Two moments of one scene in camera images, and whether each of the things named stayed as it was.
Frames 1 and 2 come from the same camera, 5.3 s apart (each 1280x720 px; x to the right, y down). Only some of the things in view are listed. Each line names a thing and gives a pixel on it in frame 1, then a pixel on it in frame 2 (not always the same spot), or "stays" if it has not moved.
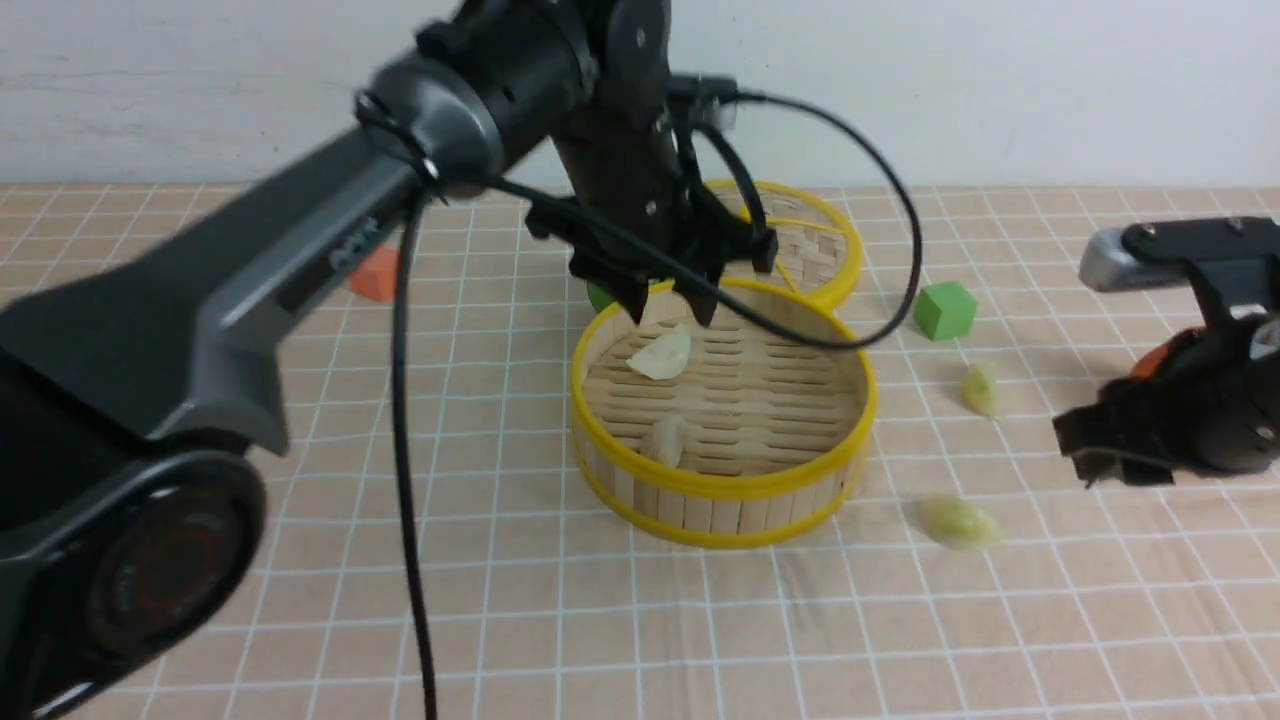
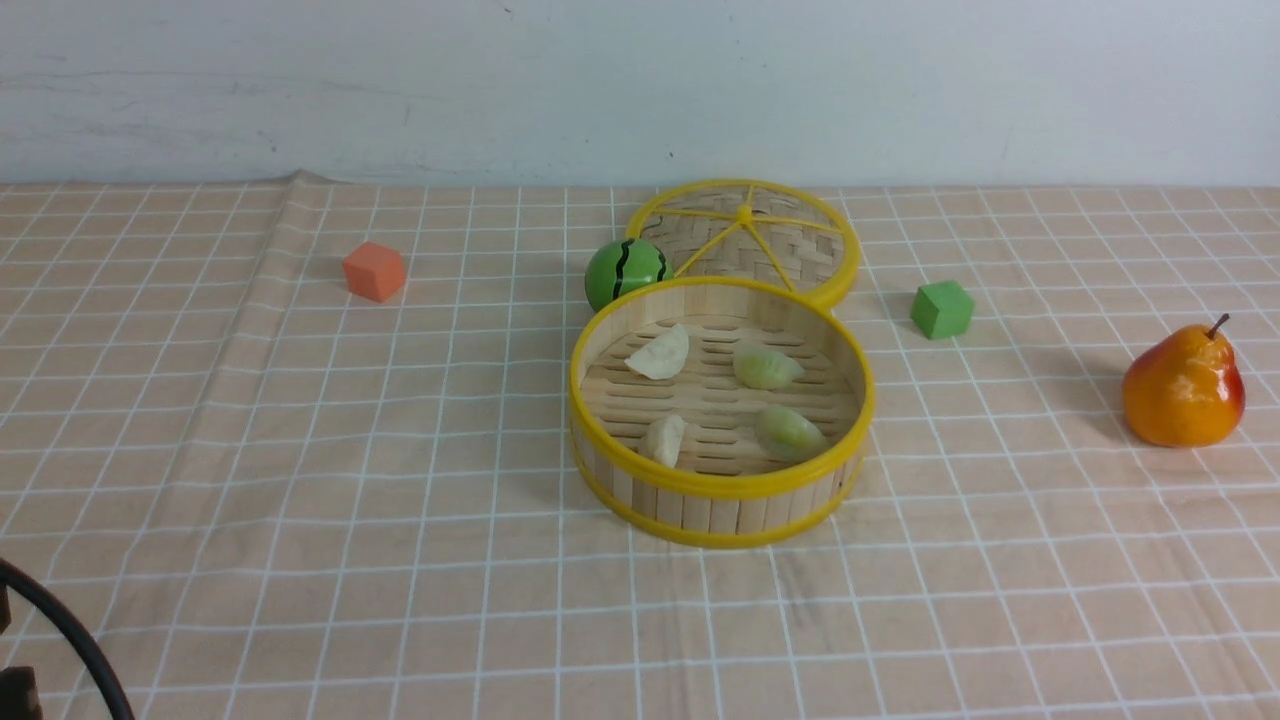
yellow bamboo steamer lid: [818, 262] stays
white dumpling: [665, 355] stays
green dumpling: [980, 391] → [766, 369]
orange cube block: [376, 275] stays
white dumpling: [665, 441] stays
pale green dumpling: [958, 523] → [785, 434]
